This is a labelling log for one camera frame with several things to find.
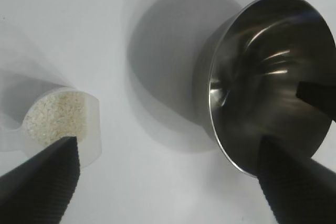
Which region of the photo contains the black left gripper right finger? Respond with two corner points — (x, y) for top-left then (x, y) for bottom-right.
(258, 134), (336, 224)

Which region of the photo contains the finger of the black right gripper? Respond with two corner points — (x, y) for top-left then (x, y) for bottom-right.
(295, 80), (336, 123)

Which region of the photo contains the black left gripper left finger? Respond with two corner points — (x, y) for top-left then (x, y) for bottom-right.
(0, 135), (80, 224)

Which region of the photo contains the stainless steel mixing bowl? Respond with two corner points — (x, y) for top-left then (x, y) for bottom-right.
(193, 0), (336, 179)

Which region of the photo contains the white uncooked rice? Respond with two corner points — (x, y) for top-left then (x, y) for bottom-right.
(23, 91), (89, 148)

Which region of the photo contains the clear plastic measuring cup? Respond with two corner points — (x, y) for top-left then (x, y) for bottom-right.
(0, 84), (103, 170)

